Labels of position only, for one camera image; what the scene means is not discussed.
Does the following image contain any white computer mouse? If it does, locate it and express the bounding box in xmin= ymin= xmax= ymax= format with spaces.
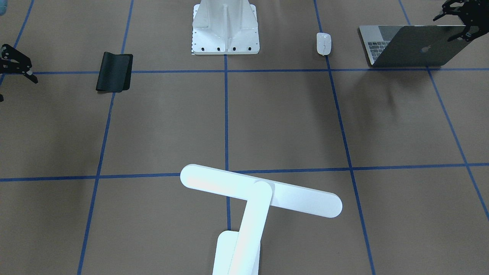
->
xmin=316 ymin=32 xmax=332 ymax=56

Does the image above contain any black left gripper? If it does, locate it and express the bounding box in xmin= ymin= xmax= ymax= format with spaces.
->
xmin=433 ymin=0 xmax=489 ymax=42

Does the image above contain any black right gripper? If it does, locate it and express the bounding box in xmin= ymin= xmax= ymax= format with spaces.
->
xmin=0 ymin=44 xmax=38 ymax=84

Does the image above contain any white desk lamp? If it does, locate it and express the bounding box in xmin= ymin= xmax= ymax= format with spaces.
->
xmin=180 ymin=164 xmax=343 ymax=275

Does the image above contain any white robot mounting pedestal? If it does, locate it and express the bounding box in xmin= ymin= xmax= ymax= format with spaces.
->
xmin=191 ymin=0 xmax=260 ymax=55

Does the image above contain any black mouse pad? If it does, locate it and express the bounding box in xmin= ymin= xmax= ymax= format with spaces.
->
xmin=96 ymin=52 xmax=133 ymax=93

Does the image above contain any silver laptop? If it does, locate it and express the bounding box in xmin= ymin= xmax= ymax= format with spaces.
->
xmin=359 ymin=25 xmax=470 ymax=68

